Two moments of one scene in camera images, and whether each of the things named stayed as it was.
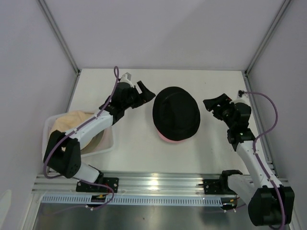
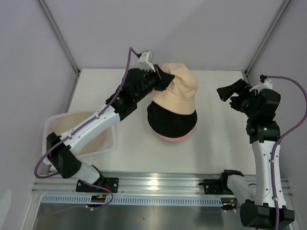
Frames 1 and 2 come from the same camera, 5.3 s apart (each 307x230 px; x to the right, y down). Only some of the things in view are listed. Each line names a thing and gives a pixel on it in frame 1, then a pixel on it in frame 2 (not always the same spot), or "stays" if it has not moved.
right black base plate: (213, 187) stays
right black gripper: (211, 104) → (241, 88)
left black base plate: (112, 182) stays
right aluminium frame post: (261, 47) stays
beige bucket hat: (69, 120) → (179, 96)
